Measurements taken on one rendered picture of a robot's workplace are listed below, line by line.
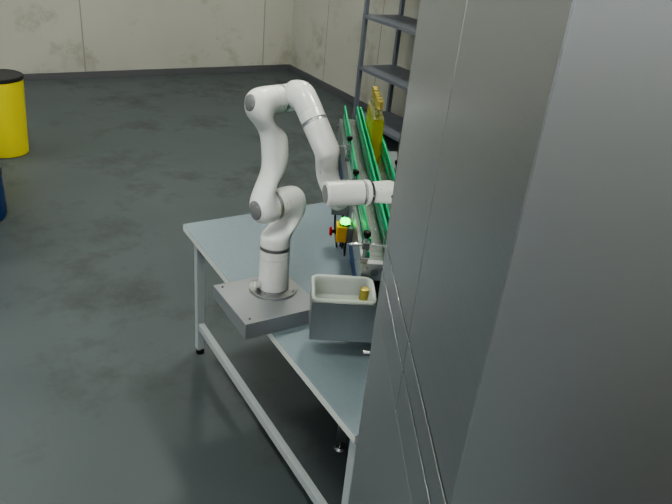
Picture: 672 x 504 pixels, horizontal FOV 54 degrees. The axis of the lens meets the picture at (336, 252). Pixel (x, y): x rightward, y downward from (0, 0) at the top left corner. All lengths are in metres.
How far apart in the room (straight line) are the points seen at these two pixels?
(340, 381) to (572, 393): 1.60
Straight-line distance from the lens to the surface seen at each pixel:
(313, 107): 2.23
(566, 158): 0.61
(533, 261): 0.65
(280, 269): 2.55
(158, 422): 3.25
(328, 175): 2.27
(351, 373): 2.34
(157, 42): 9.09
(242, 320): 2.44
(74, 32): 8.83
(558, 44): 0.59
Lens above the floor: 2.20
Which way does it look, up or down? 28 degrees down
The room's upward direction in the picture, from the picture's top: 6 degrees clockwise
